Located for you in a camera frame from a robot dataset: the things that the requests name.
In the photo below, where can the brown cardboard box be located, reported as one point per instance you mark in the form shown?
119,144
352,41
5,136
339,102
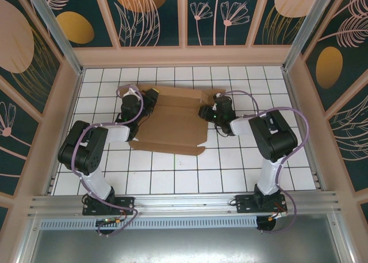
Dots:
175,125

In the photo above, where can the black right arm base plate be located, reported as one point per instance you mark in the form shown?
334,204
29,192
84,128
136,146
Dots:
244,204

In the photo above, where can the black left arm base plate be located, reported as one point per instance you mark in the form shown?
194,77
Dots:
123,205

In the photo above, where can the aluminium corner post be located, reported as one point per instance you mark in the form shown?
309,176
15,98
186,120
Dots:
54,30
310,24

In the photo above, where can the aluminium side rail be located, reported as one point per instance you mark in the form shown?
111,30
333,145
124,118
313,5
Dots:
304,102
61,131

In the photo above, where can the grey metal sheet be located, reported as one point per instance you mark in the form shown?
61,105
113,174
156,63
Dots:
184,245

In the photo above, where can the long aluminium mounting rail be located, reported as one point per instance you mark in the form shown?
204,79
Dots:
184,202

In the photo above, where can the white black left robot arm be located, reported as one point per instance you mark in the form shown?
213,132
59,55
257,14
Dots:
83,151

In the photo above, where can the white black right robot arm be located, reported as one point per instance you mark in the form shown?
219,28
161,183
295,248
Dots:
276,136

